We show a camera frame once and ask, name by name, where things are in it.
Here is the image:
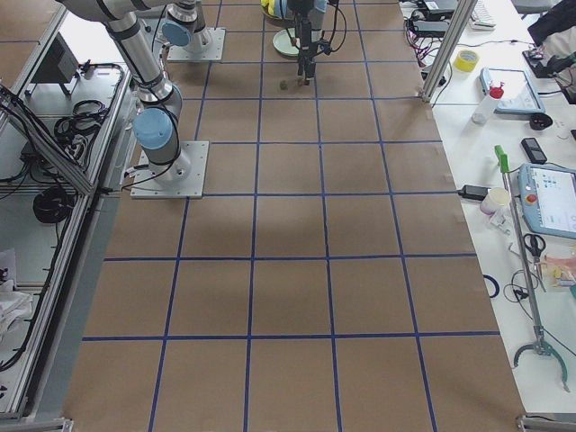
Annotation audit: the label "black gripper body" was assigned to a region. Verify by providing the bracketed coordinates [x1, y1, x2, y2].
[294, 11, 327, 59]

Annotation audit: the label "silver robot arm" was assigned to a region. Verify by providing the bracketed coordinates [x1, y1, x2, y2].
[161, 1, 212, 54]
[57, 1, 338, 185]

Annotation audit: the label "pale green plate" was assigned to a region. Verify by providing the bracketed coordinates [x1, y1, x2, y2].
[273, 28, 300, 58]

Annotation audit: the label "yellow tape roll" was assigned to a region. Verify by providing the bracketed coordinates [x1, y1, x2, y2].
[454, 49, 480, 72]

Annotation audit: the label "red cap plastic bottle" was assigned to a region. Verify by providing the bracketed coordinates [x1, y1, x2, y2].
[471, 83, 504, 125]

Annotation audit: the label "black power adapter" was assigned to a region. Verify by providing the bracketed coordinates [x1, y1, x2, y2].
[457, 184, 490, 202]

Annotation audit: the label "far teach pendant tablet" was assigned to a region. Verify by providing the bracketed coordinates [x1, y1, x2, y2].
[479, 67, 545, 115]

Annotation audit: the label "teach pendant tablet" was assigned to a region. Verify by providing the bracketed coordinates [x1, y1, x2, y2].
[479, 67, 545, 115]
[517, 164, 575, 239]

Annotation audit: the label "paper cup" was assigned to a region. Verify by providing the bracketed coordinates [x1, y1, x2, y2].
[480, 187, 511, 216]

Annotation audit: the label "near teach pendant tablet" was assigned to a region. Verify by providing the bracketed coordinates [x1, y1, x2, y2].
[517, 164, 575, 239]

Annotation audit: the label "long reach grabber tool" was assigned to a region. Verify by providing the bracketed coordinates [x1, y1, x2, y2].
[494, 145, 570, 392]

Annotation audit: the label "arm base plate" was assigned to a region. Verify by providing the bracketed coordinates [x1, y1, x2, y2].
[130, 140, 210, 199]
[166, 27, 226, 63]

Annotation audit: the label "aluminium frame post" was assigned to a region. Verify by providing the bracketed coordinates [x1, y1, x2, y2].
[420, 0, 477, 103]

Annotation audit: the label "black handled scissors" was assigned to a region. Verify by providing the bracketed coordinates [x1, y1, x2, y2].
[523, 233, 546, 292]

